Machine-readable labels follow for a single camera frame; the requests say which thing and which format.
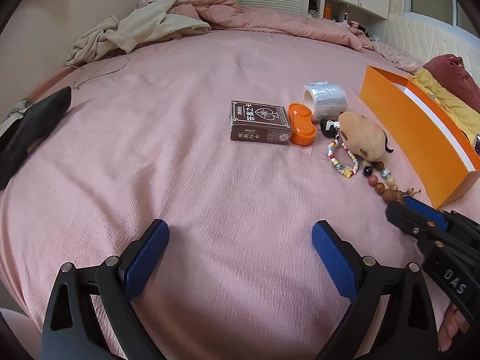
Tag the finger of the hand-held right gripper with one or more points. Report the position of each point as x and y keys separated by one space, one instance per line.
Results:
x=403 y=215
x=427 y=210

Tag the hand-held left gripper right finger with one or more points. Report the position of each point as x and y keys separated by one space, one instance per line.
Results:
x=335 y=262

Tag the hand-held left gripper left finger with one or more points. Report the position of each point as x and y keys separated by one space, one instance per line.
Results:
x=146 y=258

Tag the orange cardboard box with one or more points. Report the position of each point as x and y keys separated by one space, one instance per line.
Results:
x=412 y=135

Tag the beige plush toy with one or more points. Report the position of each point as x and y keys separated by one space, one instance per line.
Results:
x=362 y=135

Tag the black white key fob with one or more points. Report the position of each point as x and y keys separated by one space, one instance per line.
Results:
x=327 y=125

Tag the orange plastic case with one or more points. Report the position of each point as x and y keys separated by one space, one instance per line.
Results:
x=302 y=127

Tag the clear tape roll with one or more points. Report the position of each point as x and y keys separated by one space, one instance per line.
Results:
x=326 y=97

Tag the brown card box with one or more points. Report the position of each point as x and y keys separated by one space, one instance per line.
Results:
x=258 y=123

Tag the person's right hand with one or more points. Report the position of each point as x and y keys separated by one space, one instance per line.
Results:
x=452 y=326

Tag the pink bed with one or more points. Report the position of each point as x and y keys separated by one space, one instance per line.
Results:
x=187 y=180

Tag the yellow pillow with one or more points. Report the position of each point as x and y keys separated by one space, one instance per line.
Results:
x=446 y=97

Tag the dark red pillow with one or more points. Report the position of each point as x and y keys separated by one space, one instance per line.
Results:
x=453 y=75

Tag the pink floral pillow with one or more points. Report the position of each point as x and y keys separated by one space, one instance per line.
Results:
x=397 y=58

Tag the white tufted headboard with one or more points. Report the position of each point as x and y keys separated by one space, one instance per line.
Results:
x=423 y=37

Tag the orange bottle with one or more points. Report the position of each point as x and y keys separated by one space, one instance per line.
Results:
x=327 y=11

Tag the pink duvet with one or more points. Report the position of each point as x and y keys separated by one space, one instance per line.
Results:
x=281 y=24

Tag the beige crumpled garment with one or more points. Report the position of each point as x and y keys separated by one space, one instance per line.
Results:
x=150 y=22

